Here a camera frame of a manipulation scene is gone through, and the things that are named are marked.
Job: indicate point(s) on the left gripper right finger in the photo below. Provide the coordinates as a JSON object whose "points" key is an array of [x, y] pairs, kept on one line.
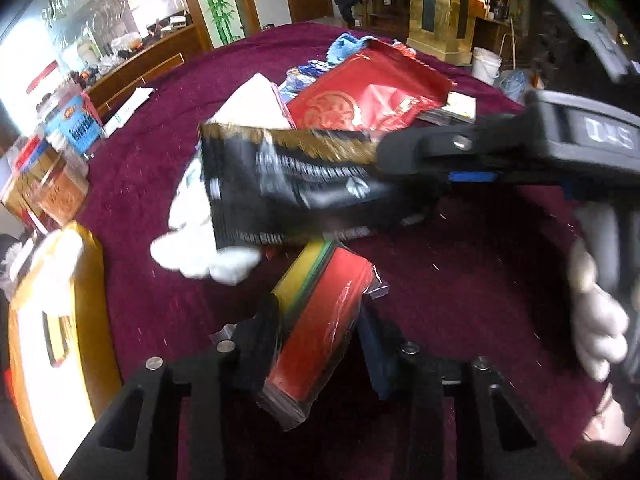
{"points": [[496, 437]]}

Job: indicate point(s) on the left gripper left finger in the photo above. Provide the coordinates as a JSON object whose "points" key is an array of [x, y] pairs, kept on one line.
{"points": [[137, 436]]}

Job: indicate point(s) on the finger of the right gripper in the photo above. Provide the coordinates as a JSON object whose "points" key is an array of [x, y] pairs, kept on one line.
{"points": [[494, 142]]}

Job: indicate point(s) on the red foil tissue pack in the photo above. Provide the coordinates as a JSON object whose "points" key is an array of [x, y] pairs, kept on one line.
{"points": [[377, 89]]}

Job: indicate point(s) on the white towel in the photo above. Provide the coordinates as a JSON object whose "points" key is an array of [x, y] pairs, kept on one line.
{"points": [[189, 247]]}

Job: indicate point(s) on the red yellow packet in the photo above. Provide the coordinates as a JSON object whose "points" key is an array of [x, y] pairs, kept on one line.
{"points": [[324, 298]]}

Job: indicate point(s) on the black gold snack pack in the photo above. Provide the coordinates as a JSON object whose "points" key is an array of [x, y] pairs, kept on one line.
{"points": [[289, 186]]}

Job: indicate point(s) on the light blue knitted cloth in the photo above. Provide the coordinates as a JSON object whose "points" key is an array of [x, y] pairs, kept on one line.
{"points": [[345, 46]]}

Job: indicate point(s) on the white gloved right hand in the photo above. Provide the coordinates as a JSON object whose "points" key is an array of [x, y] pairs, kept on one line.
{"points": [[599, 322]]}

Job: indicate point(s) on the white plastic bucket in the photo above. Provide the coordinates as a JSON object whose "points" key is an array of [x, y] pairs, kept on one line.
{"points": [[485, 65]]}

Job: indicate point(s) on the yellow gift box tray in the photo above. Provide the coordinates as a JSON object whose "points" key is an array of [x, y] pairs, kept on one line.
{"points": [[62, 359]]}

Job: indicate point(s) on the gold pillar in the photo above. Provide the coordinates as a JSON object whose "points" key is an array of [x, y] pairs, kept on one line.
{"points": [[443, 29]]}

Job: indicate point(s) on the purple velvet tablecloth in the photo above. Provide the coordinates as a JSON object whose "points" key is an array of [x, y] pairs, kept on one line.
{"points": [[482, 275]]}

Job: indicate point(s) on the blue white patterned bag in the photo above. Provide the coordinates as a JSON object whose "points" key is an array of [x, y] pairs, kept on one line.
{"points": [[300, 77]]}

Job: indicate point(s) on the red lid peanut jar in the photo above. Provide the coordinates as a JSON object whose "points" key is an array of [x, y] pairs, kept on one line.
{"points": [[61, 191]]}

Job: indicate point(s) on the pink white package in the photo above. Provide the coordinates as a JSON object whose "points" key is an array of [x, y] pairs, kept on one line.
{"points": [[256, 103]]}

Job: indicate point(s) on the white paper strip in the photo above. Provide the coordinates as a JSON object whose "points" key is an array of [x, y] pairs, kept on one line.
{"points": [[125, 112]]}

